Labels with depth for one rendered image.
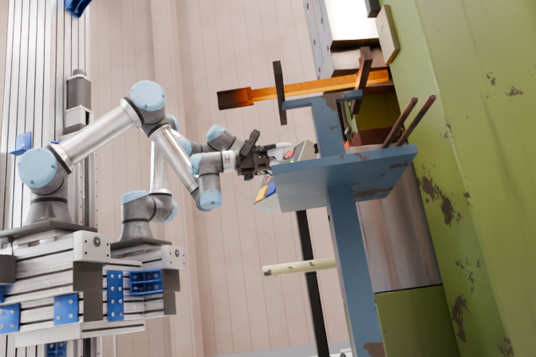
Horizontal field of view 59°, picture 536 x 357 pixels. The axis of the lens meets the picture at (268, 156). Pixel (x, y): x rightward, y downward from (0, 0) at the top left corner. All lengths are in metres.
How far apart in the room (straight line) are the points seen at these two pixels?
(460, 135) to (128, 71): 6.31
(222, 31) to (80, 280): 5.45
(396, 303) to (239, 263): 4.30
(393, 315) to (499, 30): 0.87
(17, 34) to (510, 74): 1.98
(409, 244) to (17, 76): 1.73
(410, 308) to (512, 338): 0.30
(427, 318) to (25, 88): 1.78
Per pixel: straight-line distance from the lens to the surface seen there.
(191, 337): 5.71
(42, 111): 2.15
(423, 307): 1.47
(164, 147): 1.78
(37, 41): 2.35
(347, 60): 1.82
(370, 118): 2.03
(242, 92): 1.26
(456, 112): 1.36
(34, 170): 1.62
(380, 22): 1.68
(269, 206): 2.24
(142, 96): 1.67
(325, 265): 1.98
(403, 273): 1.46
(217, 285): 5.75
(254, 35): 6.47
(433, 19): 1.48
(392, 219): 1.47
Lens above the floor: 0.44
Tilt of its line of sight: 19 degrees up
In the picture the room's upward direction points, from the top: 8 degrees counter-clockwise
